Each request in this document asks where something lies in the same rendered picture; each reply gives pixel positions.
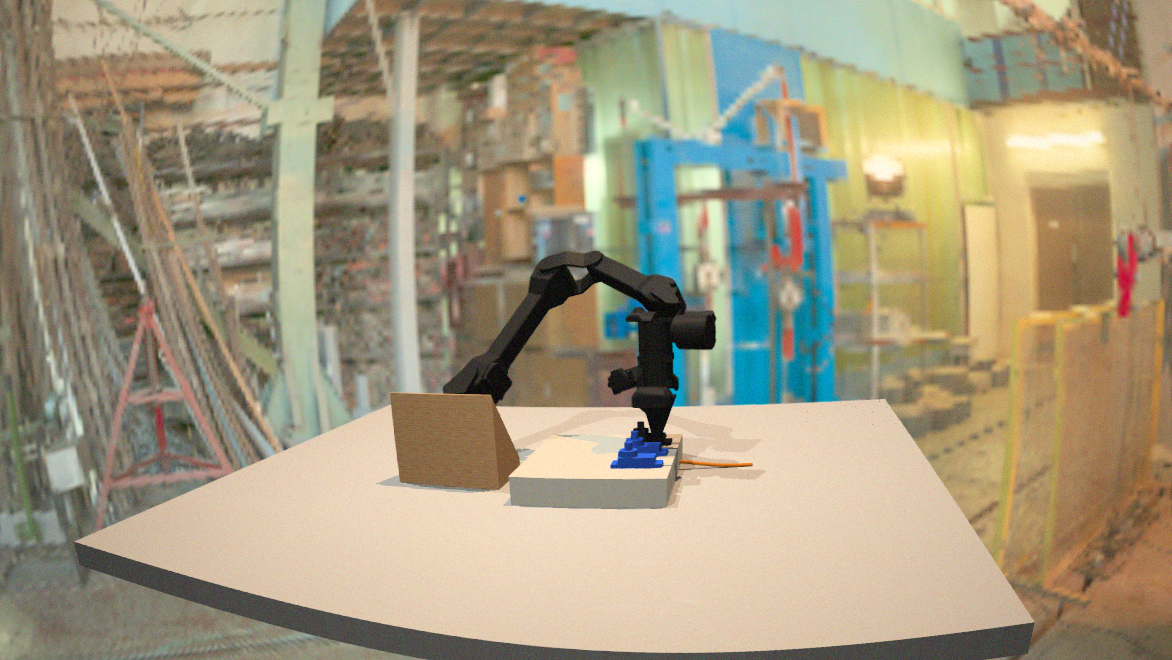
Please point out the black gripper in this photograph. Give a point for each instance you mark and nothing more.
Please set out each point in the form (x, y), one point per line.
(656, 399)

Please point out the black micro servo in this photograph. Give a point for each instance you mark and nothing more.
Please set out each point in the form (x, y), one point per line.
(643, 432)

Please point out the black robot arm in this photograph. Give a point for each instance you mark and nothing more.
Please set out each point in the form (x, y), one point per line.
(551, 284)

